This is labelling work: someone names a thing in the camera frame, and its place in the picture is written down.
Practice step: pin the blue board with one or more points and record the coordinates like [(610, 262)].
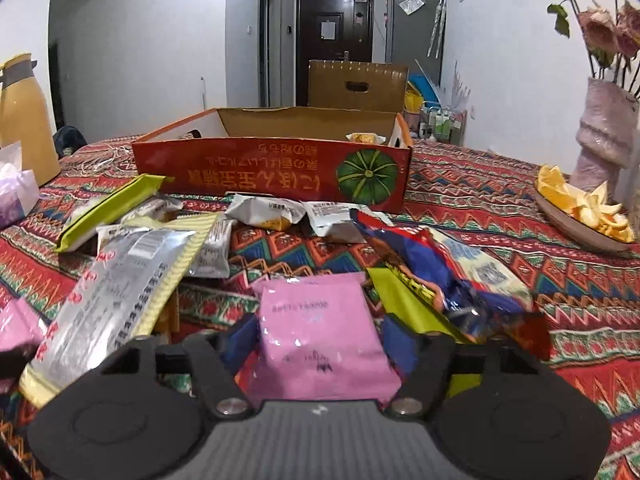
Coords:
[(425, 90)]

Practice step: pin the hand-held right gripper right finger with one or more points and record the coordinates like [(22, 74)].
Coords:
[(400, 350)]

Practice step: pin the large silver snack packet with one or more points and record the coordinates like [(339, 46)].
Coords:
[(110, 300)]

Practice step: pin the dark door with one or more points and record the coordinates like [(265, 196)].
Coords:
[(332, 45)]

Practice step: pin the beige plate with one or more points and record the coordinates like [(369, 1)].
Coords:
[(565, 222)]

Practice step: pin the grey refrigerator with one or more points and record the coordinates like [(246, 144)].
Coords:
[(412, 35)]

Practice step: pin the white umbrella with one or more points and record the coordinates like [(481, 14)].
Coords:
[(436, 25)]

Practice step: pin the small yellow snack packet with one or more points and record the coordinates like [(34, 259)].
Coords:
[(365, 137)]

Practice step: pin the clear plastic bag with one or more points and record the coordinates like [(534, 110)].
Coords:
[(411, 4)]

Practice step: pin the orange cardboard box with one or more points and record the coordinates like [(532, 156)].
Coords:
[(260, 170)]

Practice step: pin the blue red chip bag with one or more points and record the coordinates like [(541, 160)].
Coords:
[(440, 270)]

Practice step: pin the purple tissue pack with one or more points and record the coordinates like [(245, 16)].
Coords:
[(15, 195)]

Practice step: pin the white snack packet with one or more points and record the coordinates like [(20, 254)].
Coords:
[(332, 220), (265, 212), (155, 207), (212, 255)]

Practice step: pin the dark backpack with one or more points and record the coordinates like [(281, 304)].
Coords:
[(70, 142)]

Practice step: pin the yellow thermos jug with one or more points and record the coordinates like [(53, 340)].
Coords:
[(25, 125)]

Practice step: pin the pink ceramic vase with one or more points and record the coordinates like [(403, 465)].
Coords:
[(600, 130)]

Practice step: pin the yellow-green snack packet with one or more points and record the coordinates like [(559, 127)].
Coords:
[(405, 300)]

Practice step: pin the pink snack packet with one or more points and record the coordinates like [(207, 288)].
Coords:
[(20, 325), (320, 330)]

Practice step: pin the dried roses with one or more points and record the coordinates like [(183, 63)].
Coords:
[(600, 30)]

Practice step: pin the long green snack packet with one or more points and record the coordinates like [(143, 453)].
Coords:
[(110, 207)]

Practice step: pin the rack with bottles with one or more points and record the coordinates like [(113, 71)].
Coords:
[(442, 122)]

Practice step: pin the patterned tablecloth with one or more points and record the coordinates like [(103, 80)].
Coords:
[(500, 200)]

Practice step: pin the pile of orange peels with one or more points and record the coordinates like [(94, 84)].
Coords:
[(585, 200)]

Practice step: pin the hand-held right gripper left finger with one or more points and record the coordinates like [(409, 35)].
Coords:
[(240, 345)]

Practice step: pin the brown cardboard box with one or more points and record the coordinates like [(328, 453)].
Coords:
[(350, 85)]

